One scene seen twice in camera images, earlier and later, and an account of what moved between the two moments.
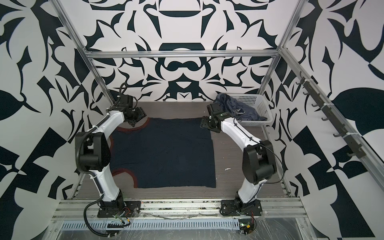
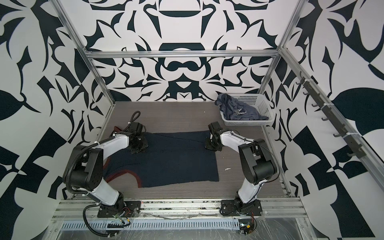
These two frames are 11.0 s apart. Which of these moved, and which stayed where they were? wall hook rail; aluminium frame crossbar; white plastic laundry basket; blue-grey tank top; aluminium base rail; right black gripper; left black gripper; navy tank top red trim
Moved: left black gripper; navy tank top red trim; right black gripper
Stayed: aluminium base rail; wall hook rail; blue-grey tank top; aluminium frame crossbar; white plastic laundry basket
